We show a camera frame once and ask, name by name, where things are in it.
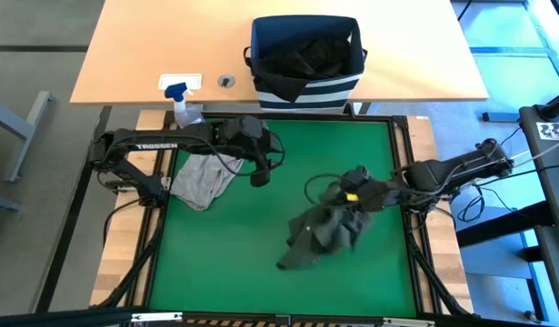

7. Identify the dark green garment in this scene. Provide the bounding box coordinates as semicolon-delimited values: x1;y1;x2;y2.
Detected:
276;181;375;271

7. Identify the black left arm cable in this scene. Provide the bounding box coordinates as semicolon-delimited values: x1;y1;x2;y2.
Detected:
201;129;287;178

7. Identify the navy white striped laundry bin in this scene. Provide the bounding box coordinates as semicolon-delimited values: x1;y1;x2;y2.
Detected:
243;15;369;112

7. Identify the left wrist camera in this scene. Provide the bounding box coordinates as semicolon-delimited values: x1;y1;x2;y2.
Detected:
250;154;273;189

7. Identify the white printed paper tag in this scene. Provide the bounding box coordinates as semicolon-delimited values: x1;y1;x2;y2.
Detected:
536;121;559;141

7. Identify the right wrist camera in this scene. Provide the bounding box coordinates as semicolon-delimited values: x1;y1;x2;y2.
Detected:
338;164;372;203

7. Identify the black pole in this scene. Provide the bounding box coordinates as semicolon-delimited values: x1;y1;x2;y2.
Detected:
535;88;559;122

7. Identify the grey metal desk frame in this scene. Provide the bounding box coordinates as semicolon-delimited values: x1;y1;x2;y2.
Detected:
0;89;53;213

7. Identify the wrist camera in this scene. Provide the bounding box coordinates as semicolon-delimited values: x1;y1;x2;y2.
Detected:
250;154;273;189
338;164;372;203

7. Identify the grey knit shirt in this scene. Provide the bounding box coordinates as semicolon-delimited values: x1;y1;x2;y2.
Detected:
169;153;245;212

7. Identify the light wooden desk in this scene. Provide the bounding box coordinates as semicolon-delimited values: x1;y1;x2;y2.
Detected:
69;0;489;106

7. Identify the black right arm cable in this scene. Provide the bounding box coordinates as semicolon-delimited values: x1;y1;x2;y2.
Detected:
303;173;348;208

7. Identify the white cable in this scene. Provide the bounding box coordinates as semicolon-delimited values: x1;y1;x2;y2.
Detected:
510;135;559;161

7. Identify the black table frame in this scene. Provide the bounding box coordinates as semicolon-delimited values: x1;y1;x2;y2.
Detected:
124;110;478;327

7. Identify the black floor cable coil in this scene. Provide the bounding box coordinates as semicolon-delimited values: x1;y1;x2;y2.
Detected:
455;183;488;224

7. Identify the grey equipment cart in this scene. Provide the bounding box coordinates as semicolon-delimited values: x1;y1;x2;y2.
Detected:
518;103;559;231

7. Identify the white label card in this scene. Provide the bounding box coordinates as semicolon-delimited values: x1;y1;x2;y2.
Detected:
157;73;203;92

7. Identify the clear spray bottle blue trigger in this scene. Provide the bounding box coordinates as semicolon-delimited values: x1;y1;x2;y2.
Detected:
164;82;205;129

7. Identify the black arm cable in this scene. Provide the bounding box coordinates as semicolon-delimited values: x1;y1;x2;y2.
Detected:
201;129;287;178
303;173;348;208

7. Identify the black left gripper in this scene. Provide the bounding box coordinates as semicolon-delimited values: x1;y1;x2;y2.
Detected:
213;115;283;161

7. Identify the charcoal garment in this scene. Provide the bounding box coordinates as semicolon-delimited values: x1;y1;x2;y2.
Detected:
263;37;353;79

